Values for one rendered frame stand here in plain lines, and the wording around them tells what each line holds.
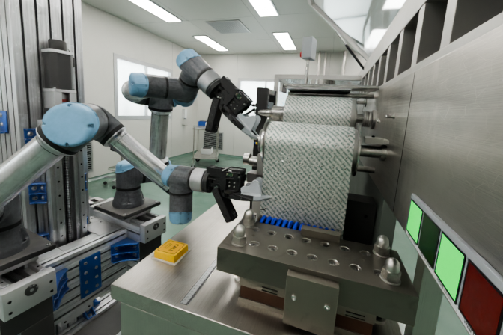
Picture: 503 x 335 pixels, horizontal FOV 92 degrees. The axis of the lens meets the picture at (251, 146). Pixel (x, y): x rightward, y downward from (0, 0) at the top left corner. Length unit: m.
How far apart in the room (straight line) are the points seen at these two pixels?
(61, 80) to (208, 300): 1.00
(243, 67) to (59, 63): 5.76
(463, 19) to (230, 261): 0.60
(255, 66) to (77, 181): 5.76
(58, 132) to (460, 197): 0.83
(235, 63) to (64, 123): 6.22
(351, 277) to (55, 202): 1.15
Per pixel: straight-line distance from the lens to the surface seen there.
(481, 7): 0.51
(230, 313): 0.64
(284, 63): 6.47
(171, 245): 0.82
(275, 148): 0.69
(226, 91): 0.77
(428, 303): 1.02
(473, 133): 0.36
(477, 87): 0.37
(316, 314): 0.59
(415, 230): 0.47
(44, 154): 0.87
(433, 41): 0.65
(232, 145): 6.81
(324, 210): 0.71
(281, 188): 0.71
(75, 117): 0.80
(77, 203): 1.37
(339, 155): 0.67
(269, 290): 0.62
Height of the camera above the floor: 1.34
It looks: 9 degrees down
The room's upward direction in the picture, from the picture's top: 4 degrees clockwise
